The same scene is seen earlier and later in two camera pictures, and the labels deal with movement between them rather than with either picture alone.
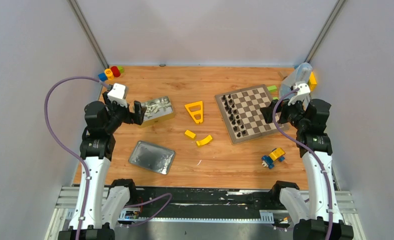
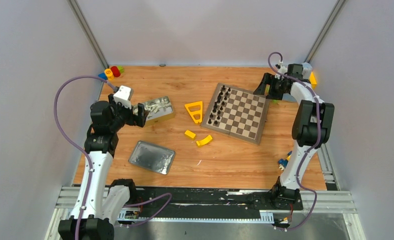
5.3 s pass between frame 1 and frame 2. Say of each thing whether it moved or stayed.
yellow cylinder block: stayed
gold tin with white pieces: stayed
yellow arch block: stayed
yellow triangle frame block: stayed
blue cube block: stayed
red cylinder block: stayed
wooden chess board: moved
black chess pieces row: moved
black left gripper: stayed
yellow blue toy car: moved
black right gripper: moved
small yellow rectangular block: stayed
